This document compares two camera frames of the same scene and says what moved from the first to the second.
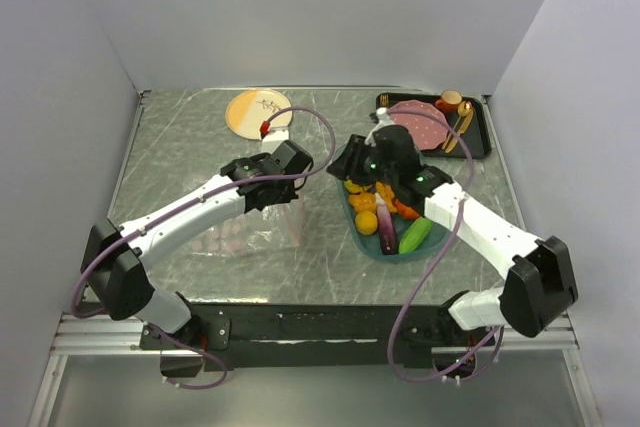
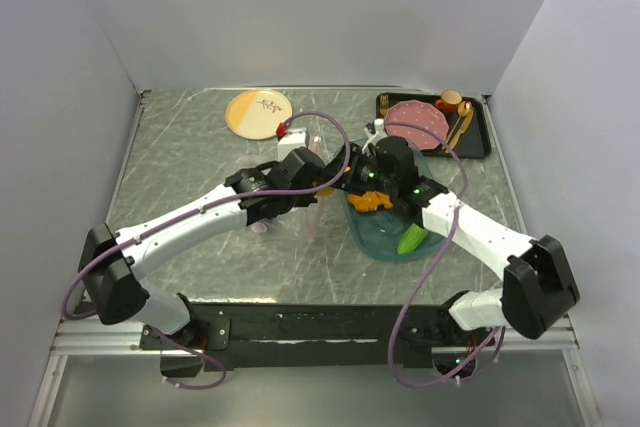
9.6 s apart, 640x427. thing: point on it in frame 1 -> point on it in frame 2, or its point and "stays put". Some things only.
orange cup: x=449 y=101 stays put
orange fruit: x=366 y=222 -> x=326 y=192
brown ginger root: x=366 y=201 stays put
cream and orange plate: x=249 y=109 stays put
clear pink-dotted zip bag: x=278 y=229 -> x=310 y=214
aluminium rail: x=104 y=334 stays put
